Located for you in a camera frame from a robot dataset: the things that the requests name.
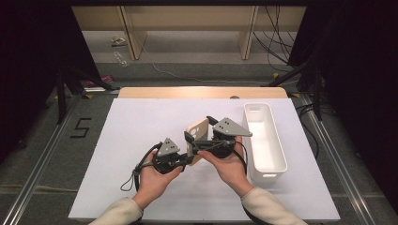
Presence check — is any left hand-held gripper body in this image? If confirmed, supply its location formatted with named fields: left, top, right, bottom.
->
left=153, top=137, right=191, bottom=175

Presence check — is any white table mat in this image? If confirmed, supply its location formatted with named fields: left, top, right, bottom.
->
left=68, top=97, right=342, bottom=221

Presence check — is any dark curtain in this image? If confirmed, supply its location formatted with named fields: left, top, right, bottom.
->
left=0, top=0, right=104, bottom=163
left=287, top=0, right=398, bottom=214

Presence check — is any wooden shelf unit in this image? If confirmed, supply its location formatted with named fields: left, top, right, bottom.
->
left=70, top=5, right=307, bottom=61

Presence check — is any small pale floor item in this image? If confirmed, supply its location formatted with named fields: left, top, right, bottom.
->
left=111, top=36, right=128, bottom=48

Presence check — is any bundle of black cables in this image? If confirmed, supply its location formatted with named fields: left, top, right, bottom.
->
left=253, top=5, right=299, bottom=73

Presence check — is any left hand-held gripper cable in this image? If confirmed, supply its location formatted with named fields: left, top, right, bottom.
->
left=120, top=142, right=163, bottom=192

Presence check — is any pink floor item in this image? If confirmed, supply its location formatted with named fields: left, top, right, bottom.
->
left=86, top=74, right=114, bottom=88

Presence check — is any beige illustrated phone case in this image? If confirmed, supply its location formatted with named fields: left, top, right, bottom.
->
left=186, top=117, right=210, bottom=167

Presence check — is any metal floor rail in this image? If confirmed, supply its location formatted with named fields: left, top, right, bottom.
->
left=1, top=93, right=83, bottom=225
left=298, top=93, right=375, bottom=225

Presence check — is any black metal stand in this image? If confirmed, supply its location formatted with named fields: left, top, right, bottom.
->
left=268, top=60, right=323, bottom=122
left=55, top=67, right=121, bottom=126

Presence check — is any person's left hand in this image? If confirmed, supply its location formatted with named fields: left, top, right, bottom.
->
left=132, top=149, right=185, bottom=210

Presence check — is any white plastic storage box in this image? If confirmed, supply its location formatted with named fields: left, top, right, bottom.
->
left=242, top=102, right=288, bottom=185

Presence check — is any person's right hand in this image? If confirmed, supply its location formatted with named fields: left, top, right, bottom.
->
left=197, top=136, right=254, bottom=198

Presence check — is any right hand-held gripper cable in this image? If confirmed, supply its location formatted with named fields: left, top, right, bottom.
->
left=233, top=140, right=261, bottom=225

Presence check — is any black floor cable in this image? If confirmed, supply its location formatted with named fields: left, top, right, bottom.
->
left=295, top=104, right=320, bottom=158

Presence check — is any clear plastic piece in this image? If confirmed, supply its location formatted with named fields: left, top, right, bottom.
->
left=113, top=51, right=130, bottom=68

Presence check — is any hand-held gripper cable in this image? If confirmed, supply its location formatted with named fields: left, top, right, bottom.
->
left=233, top=140, right=261, bottom=225
left=120, top=142, right=163, bottom=192

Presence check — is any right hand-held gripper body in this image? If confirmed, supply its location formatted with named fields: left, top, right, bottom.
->
left=195, top=116, right=253, bottom=158

